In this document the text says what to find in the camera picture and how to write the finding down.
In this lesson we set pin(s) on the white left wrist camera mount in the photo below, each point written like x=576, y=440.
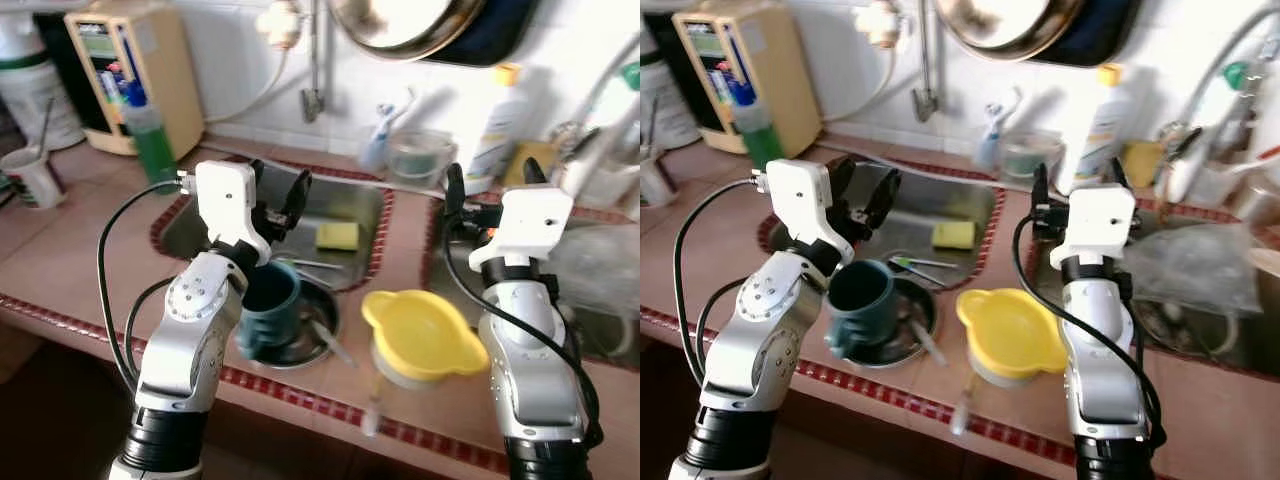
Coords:
x=795, y=200
x=225, y=200

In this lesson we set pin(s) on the clear plastic bag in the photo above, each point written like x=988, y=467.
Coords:
x=600, y=265
x=1190, y=268

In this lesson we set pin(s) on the chrome gooseneck faucet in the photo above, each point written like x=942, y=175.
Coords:
x=1215, y=140
x=600, y=150

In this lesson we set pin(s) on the thin metal spoon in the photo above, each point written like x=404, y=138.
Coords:
x=45, y=125
x=652, y=125

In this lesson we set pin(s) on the beige water ionizer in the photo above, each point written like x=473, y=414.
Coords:
x=165, y=80
x=780, y=85

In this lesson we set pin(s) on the clear toothbrush cup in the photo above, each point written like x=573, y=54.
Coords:
x=372, y=150
x=988, y=150

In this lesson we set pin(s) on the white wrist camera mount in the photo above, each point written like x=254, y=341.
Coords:
x=795, y=200
x=525, y=225
x=225, y=200
x=1095, y=222

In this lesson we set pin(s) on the thin white tube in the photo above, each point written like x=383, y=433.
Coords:
x=878, y=90
x=265, y=90

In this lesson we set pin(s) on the steel sink basin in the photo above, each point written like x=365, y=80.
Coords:
x=340, y=205
x=940, y=205
x=1220, y=350
x=610, y=340

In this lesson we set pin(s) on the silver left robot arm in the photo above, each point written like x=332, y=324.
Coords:
x=185, y=350
x=760, y=350

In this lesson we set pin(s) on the green white toothbrush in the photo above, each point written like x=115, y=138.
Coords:
x=320, y=265
x=915, y=264

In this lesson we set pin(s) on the white detergent bottle yellow cap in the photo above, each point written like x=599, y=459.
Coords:
x=500, y=130
x=1105, y=125

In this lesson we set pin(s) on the mustard yellow sponge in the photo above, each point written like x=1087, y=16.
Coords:
x=1145, y=165
x=510, y=165

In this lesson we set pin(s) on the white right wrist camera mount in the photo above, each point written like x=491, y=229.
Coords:
x=525, y=225
x=1095, y=222

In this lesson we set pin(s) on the small clear plastic bucket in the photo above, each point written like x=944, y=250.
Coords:
x=420, y=160
x=1030, y=155

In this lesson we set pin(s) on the green dish soap bottle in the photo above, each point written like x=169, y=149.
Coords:
x=152, y=145
x=762, y=135

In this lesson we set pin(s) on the shiny steel wok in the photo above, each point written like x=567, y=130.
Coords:
x=1010, y=25
x=400, y=25

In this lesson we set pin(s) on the brown base cabinet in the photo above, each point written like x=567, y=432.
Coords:
x=880, y=440
x=300, y=430

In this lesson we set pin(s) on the large white plastic container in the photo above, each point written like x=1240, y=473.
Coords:
x=668, y=100
x=35, y=95

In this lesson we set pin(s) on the white printed mug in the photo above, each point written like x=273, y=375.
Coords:
x=35, y=180
x=658, y=185

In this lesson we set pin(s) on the white toothpaste tube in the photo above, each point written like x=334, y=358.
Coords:
x=395, y=110
x=1003, y=110

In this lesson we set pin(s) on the white bottle green cap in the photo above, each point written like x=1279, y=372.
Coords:
x=630, y=75
x=1237, y=76

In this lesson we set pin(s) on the shallow steel bowl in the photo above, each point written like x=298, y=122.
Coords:
x=918, y=300
x=322, y=300

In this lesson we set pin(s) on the steel wall tap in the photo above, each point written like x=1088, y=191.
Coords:
x=925, y=100
x=314, y=100

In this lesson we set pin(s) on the white wall valve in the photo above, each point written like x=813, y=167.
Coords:
x=890, y=22
x=280, y=22

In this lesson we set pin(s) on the teal ceramic mug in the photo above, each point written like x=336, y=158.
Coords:
x=860, y=305
x=270, y=305

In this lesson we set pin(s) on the pale yellow sponge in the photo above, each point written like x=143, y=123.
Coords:
x=952, y=235
x=338, y=235

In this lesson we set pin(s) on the translucent white lid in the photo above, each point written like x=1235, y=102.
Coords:
x=390, y=375
x=985, y=378

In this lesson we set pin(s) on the cream drain spout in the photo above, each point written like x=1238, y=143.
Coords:
x=1265, y=262

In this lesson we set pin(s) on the white utensil cup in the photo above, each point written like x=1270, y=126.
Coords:
x=595, y=185

